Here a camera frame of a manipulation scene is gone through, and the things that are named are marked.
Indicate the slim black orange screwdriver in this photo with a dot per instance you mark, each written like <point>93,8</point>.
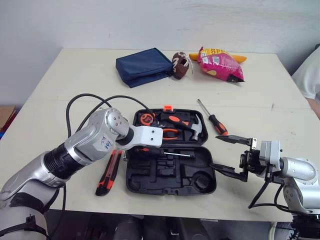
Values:
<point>155,151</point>

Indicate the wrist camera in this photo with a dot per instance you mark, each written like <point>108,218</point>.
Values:
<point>150,136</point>
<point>270,152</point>

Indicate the thick orange black screwdriver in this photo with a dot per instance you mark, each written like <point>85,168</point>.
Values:
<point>217,123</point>

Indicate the person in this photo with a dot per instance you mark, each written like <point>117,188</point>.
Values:
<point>308,77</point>

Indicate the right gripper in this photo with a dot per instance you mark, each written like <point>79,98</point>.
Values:
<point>253,160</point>

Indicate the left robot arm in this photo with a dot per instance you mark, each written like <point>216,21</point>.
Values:
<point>82,145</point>

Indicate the black tool case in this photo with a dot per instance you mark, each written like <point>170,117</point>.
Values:
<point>175,175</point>

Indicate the cardboard box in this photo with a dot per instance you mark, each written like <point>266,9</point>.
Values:
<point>7,116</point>

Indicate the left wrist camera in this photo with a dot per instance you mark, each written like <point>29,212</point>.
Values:
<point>150,136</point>

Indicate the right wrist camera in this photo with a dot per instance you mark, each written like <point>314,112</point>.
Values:
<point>270,152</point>

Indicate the navy blue fabric pouch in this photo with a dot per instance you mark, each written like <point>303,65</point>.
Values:
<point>142,66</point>

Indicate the orange black tape measure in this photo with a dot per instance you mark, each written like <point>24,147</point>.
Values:
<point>147,118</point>

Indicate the pink snack pack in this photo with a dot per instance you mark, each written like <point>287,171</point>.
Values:
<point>220,66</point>

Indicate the robot body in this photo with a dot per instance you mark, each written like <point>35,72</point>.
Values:
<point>150,227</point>

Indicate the orange black utility knife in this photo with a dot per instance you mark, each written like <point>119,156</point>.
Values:
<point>108,172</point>

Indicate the brown plush toy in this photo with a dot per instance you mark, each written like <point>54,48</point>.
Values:
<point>180,66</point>

